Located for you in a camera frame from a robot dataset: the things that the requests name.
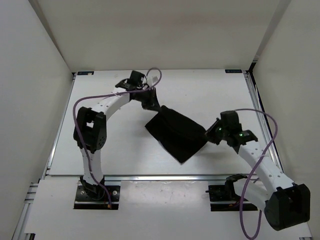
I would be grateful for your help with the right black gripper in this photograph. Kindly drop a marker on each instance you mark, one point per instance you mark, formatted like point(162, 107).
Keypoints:
point(209, 132)

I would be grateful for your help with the left aluminium frame rail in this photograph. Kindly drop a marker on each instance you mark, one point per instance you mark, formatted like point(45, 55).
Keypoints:
point(56, 139)

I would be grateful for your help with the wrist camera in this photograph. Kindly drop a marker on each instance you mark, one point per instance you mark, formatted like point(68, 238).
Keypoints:
point(139, 81)
point(244, 136)

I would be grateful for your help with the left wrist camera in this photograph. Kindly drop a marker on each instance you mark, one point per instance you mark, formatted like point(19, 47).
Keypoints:
point(139, 81)

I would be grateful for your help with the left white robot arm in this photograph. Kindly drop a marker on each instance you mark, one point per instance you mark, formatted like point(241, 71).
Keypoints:
point(90, 130)

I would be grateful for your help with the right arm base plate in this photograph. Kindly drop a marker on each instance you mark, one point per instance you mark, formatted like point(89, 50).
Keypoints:
point(223, 197)

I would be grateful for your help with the black skirt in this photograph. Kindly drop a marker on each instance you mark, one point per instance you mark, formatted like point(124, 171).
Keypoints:
point(179, 135)

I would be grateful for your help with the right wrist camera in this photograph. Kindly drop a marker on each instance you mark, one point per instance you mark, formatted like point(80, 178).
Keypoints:
point(244, 136)

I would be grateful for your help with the right aluminium frame rail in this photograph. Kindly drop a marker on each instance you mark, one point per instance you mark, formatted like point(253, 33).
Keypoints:
point(264, 121)

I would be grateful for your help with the left blue corner label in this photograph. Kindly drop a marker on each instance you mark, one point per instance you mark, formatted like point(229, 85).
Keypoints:
point(85, 73)

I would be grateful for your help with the aluminium frame rail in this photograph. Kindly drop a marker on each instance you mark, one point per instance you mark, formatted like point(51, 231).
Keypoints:
point(264, 121)
point(56, 139)

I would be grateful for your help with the front white cover panel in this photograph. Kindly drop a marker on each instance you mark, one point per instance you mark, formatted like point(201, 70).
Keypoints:
point(176, 210)

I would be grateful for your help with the right blue corner label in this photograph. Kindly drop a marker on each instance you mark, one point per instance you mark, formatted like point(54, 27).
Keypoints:
point(233, 71)

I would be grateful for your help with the blue corner label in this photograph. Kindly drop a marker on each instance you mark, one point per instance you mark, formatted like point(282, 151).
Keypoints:
point(233, 71)
point(85, 73)

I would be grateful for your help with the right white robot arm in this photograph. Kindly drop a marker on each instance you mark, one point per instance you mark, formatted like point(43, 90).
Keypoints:
point(284, 203)

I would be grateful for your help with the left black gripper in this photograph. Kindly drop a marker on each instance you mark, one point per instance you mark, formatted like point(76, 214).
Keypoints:
point(152, 103)

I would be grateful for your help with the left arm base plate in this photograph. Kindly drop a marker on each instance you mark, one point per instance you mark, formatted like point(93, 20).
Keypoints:
point(83, 201)

